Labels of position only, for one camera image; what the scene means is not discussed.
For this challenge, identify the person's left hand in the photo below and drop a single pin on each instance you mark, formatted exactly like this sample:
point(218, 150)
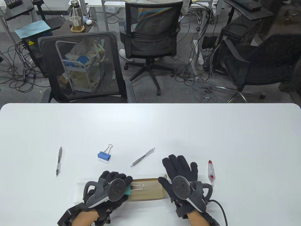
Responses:
point(112, 176)

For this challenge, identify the person's right hand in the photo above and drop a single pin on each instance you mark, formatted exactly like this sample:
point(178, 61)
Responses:
point(181, 167)

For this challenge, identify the green binder clip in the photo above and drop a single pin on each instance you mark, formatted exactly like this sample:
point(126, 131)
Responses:
point(128, 191)

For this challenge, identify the blue binder clip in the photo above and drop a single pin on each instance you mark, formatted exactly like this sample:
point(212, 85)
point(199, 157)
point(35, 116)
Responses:
point(103, 155)

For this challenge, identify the clear red correction pen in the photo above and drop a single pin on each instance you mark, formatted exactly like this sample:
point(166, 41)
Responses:
point(211, 173)

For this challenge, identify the clear grey-grip retractable pen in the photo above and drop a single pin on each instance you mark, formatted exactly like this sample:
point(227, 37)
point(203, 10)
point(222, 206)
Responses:
point(142, 157)

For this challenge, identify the beige pull-out pencil case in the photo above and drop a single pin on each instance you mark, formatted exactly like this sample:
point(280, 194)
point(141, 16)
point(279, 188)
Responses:
point(150, 190)

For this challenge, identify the slim grey retractable pen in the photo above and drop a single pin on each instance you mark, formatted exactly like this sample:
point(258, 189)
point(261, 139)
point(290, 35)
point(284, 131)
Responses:
point(59, 161)

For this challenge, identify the person's right forearm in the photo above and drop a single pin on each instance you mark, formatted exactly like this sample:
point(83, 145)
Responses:
point(197, 220)

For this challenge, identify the person's left forearm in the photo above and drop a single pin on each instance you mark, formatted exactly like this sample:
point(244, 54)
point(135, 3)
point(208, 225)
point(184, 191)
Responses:
point(83, 219)

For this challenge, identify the grey hand tracker controller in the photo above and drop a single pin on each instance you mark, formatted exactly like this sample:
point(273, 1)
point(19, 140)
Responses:
point(116, 190)
point(181, 188)

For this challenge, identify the black mesh-back chair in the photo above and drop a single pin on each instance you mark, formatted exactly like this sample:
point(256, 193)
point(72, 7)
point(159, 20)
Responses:
point(94, 100)

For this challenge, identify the black swivel office chair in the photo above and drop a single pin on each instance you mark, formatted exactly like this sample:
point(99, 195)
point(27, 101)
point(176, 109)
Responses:
point(150, 44)

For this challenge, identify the black chair chrome base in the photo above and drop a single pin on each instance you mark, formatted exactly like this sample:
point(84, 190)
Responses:
point(265, 66)

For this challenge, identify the black cabinet yellow label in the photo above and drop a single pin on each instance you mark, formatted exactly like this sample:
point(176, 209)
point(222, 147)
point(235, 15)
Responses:
point(33, 54)

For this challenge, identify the wooden coaster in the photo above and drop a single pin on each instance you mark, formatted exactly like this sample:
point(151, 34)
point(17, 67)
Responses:
point(78, 29)

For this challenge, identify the dark brown side desk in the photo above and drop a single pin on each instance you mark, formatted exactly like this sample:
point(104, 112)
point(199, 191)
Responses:
point(65, 30)

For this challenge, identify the white computer mouse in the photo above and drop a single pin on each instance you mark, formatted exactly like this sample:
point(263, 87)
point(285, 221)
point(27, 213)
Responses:
point(89, 22)

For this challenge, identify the clear plastic cup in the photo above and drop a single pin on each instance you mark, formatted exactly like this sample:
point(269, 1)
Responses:
point(75, 23)

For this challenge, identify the black flat tray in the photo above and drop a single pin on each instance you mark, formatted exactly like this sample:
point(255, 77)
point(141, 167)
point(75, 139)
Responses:
point(55, 22)

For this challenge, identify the teal folder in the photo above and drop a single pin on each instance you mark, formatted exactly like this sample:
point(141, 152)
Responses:
point(33, 29)

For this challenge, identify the steel water bottle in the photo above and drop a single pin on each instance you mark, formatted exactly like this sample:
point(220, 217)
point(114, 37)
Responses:
point(75, 10)

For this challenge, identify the black keyboard desk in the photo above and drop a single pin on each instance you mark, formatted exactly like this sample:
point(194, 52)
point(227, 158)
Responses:
point(258, 15)

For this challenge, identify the black keyboard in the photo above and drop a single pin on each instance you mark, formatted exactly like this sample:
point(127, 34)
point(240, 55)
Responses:
point(247, 4)

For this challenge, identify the black stand desk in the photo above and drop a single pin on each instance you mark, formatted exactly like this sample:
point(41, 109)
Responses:
point(18, 10)

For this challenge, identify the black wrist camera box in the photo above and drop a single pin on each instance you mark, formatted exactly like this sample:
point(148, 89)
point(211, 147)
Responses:
point(64, 217)
point(214, 222)

